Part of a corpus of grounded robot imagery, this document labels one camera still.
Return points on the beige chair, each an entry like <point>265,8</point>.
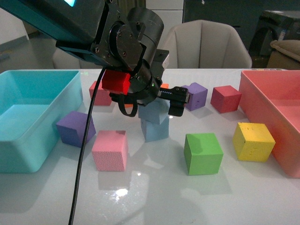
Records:
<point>63,60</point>
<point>205,44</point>

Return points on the pink foam cube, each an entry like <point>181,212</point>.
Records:
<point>110,150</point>

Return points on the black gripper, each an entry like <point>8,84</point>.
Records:
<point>145,86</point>

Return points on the green foam cube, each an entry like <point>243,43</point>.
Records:
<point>203,154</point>

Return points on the light blue foam cube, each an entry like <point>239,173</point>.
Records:
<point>154,112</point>
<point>155,132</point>

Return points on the dark red foam cube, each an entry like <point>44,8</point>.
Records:
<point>225,99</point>

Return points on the white cabinet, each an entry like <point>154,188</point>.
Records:
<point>170,11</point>

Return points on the dark grey counter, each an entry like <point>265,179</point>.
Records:
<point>243,15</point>

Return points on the pink plastic bin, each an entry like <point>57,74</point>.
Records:
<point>272,97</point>

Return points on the left beige chair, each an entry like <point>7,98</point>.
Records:
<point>63,60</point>

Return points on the crimson foam cube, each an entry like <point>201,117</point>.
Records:
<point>102,97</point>

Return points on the teal black robot arm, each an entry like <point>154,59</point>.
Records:
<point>126,46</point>

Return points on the notched purple foam cube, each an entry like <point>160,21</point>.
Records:
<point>197,96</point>

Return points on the yellow foam cube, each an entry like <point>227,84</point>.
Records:
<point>252,142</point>

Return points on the right beige chair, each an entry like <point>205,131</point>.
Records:
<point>205,44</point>

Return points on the teal plastic bin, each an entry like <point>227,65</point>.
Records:
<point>31,103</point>

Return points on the black appliance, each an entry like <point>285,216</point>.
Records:
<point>274,25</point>

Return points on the red block on wrist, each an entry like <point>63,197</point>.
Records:
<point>116,82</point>

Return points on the beige sofa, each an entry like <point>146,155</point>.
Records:
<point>285,55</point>

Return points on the right orange foam cube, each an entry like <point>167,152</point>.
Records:
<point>165,85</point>

